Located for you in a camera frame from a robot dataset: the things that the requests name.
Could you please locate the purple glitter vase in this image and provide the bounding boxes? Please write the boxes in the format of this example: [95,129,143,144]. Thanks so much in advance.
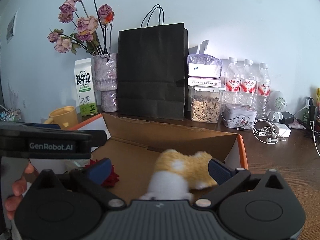
[93,53,118,113]

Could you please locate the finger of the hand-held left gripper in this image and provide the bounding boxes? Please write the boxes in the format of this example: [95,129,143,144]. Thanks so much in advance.
[90,129,107,147]

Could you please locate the pink flat packet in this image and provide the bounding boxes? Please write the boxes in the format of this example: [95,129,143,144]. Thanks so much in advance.
[291,120,307,130]

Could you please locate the red cardboard box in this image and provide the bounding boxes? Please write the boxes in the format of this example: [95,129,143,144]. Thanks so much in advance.
[29,113,248,202]

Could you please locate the white robot-shaped speaker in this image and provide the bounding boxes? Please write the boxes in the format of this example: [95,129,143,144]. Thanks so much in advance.
[266,90,288,125]

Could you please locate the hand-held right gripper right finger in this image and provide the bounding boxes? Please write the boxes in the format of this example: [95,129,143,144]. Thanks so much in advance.
[195,158,285,210]

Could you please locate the wall notice paper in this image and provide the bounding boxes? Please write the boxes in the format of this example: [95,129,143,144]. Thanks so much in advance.
[6,11,18,43]

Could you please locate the red artificial flower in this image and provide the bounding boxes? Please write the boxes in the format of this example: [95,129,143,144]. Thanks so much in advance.
[85,159,121,188]

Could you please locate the yellow mug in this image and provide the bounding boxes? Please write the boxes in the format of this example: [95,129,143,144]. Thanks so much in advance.
[44,106,79,130]

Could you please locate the white green milk carton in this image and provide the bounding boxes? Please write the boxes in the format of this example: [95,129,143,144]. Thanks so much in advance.
[74,58,98,117]

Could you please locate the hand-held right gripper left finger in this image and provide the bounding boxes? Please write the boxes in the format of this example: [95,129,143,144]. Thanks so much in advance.
[32,158,125,210]

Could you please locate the white earphones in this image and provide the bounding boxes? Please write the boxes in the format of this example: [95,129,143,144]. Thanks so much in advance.
[252,119,287,144]

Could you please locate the white cable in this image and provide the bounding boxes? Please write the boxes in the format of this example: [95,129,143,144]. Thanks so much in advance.
[309,120,320,157]

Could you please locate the small green bottle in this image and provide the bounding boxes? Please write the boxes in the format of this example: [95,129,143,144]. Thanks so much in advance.
[301,97,312,128]

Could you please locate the white charger box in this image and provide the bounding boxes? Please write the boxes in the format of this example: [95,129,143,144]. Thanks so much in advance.
[271,122,292,137]

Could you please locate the wire storage rack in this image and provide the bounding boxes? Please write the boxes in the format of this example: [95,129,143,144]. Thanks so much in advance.
[0,104,22,123]

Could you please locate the orange white plush toy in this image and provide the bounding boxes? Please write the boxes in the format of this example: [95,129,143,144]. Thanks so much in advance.
[138,149,219,201]

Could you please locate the dried rose bouquet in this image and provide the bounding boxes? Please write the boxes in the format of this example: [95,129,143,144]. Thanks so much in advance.
[47,0,115,57]

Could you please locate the person's left hand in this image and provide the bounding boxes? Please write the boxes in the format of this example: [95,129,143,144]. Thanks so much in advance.
[5,163,35,220]

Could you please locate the black paper bag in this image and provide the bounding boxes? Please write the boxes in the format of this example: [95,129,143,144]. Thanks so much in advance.
[117,4,189,121]

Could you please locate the clear container of seeds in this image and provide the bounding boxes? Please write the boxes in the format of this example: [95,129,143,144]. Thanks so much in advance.
[189,85,225,124]

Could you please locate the flat white box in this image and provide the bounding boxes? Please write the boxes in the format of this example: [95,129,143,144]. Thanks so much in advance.
[187,77,222,87]

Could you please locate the white tin box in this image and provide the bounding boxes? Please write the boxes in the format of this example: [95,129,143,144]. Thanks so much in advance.
[221,103,257,129]

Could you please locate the black power adapter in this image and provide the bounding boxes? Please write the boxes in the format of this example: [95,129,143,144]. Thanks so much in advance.
[282,112,295,125]

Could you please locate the white box in plastic bag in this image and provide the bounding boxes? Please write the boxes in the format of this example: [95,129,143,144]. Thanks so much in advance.
[187,40,222,78]

